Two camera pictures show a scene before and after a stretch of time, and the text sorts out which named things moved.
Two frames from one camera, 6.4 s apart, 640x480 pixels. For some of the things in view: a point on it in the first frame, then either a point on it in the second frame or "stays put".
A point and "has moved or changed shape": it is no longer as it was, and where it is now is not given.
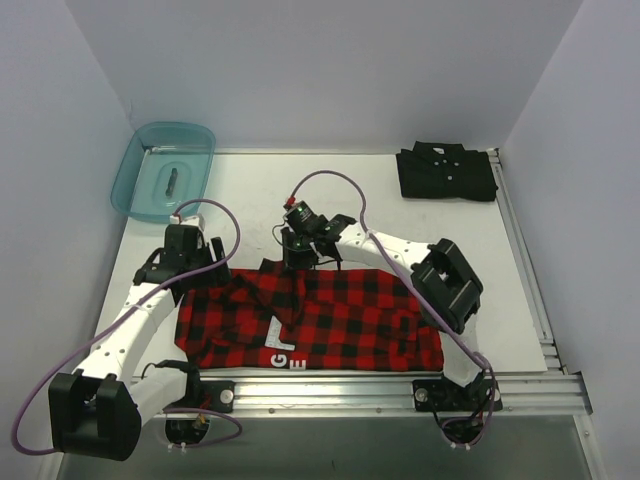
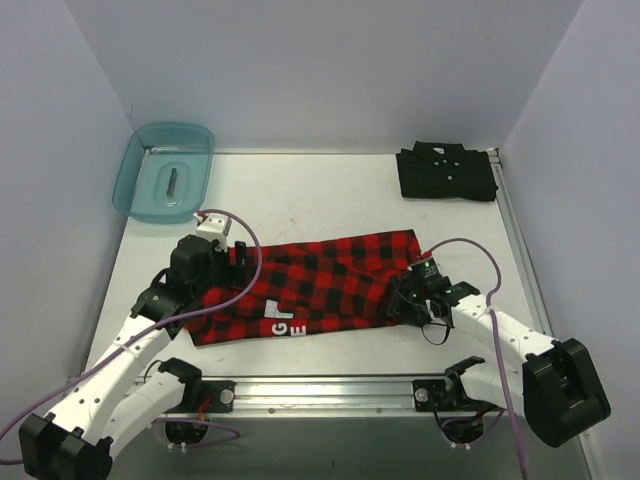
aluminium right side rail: [517, 243] stays put
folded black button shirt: [442, 170] stays put
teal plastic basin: [164, 171] stays put
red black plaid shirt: [275, 317] has moved or changed shape
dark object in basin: [171, 183] stays put
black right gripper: [298, 257] → [400, 298]
